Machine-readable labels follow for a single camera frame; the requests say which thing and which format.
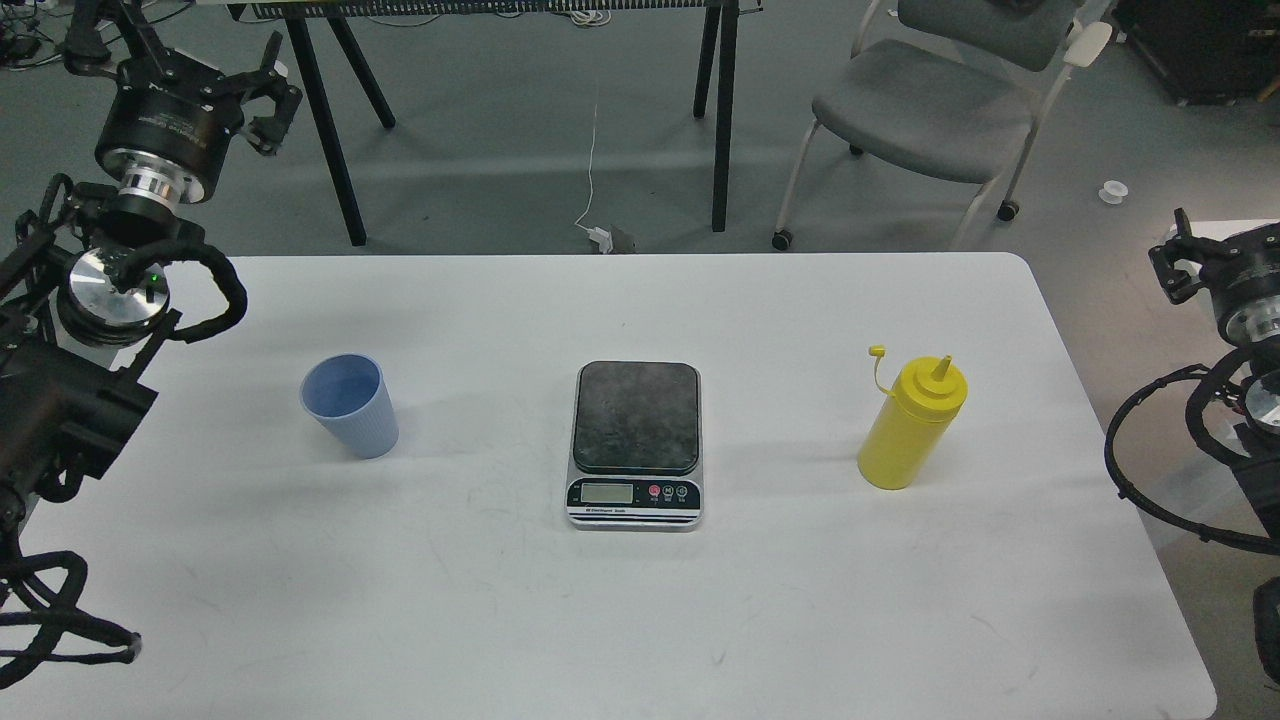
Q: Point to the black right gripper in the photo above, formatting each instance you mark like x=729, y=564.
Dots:
x=1243, y=280

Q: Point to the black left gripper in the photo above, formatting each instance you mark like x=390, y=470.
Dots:
x=168, y=127

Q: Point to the yellow squeeze bottle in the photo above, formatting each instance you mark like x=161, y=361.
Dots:
x=922, y=403

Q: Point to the blue ribbed plastic cup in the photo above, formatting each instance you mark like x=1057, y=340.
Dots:
x=349, y=396

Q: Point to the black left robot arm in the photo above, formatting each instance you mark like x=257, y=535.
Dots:
x=102, y=275

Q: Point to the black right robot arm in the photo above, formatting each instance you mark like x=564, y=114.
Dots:
x=1231, y=410

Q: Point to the digital kitchen scale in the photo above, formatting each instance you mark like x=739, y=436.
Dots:
x=636, y=452

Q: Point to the white plastic spool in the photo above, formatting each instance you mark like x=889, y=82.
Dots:
x=1113, y=192

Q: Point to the black cabinet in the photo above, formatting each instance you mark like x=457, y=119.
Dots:
x=1204, y=52

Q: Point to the grey office chair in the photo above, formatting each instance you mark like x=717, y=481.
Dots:
x=941, y=117

